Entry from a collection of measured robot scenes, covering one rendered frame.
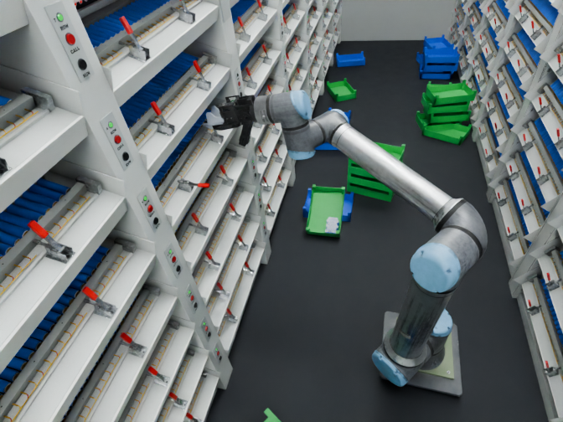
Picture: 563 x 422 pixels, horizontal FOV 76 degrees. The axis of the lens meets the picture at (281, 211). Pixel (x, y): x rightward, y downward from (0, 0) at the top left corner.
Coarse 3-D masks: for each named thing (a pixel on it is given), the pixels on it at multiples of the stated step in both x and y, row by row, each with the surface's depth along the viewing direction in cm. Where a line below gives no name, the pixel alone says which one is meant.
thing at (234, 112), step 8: (232, 96) 119; (240, 96) 116; (248, 96) 115; (224, 104) 116; (232, 104) 114; (240, 104) 116; (248, 104) 114; (224, 112) 116; (232, 112) 115; (240, 112) 117; (248, 112) 117; (232, 120) 118; (240, 120) 118; (232, 128) 119
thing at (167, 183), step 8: (200, 128) 127; (208, 128) 131; (200, 136) 124; (192, 144) 121; (184, 152) 117; (192, 152) 121; (184, 160) 115; (176, 168) 112; (168, 176) 109; (176, 176) 112; (168, 184) 107; (160, 192) 104; (160, 200) 104
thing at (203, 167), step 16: (208, 144) 126; (224, 144) 130; (192, 160) 119; (208, 160) 121; (192, 176) 114; (208, 176) 122; (176, 192) 108; (192, 192) 110; (176, 208) 104; (176, 224) 103
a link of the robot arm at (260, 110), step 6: (258, 96) 114; (264, 96) 112; (258, 102) 112; (264, 102) 111; (258, 108) 112; (264, 108) 111; (258, 114) 112; (264, 114) 112; (258, 120) 114; (264, 120) 114
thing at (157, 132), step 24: (192, 48) 126; (168, 72) 113; (192, 72) 115; (216, 72) 123; (144, 96) 102; (168, 96) 104; (192, 96) 110; (144, 120) 94; (168, 120) 100; (192, 120) 106; (144, 144) 92; (168, 144) 94
